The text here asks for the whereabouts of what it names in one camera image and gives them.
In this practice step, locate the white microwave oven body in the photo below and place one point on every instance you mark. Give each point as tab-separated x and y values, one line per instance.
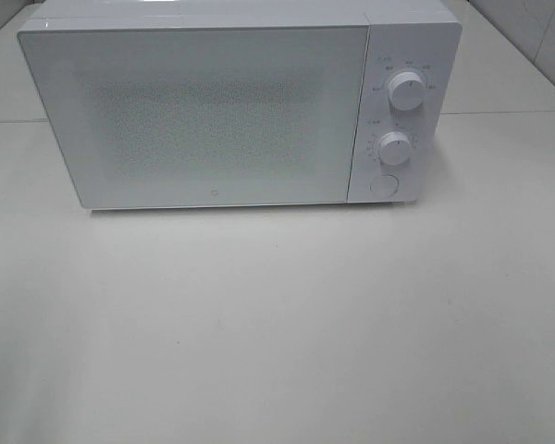
417	35

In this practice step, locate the white microwave knob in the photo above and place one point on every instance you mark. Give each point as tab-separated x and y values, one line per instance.
394	148
406	89

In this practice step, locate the white microwave door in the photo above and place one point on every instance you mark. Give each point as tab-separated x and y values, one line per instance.
161	119

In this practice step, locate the round white door button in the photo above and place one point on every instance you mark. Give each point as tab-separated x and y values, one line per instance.
384	186

